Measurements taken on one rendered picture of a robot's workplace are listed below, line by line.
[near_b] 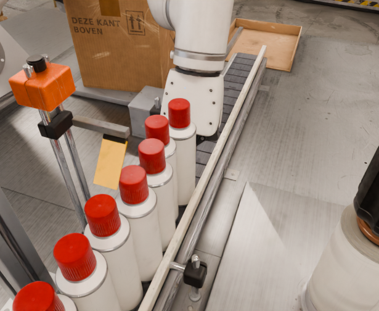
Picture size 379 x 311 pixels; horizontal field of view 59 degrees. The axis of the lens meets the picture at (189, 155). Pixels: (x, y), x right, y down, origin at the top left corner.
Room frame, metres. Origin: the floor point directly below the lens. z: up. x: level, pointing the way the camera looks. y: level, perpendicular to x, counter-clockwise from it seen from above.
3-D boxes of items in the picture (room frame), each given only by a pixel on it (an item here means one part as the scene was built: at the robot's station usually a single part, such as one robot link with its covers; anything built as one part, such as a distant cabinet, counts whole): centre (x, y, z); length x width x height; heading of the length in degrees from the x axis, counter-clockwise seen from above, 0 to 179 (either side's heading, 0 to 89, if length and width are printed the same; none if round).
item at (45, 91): (0.29, 0.12, 1.05); 0.10 x 0.04 x 0.33; 70
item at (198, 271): (0.24, -0.01, 0.89); 0.03 x 0.03 x 0.12; 70
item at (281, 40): (1.16, -0.26, 0.85); 0.30 x 0.26 x 0.04; 160
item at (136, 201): (0.26, 0.07, 0.98); 0.05 x 0.05 x 0.20
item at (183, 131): (0.41, 0.01, 0.98); 0.05 x 0.05 x 0.20
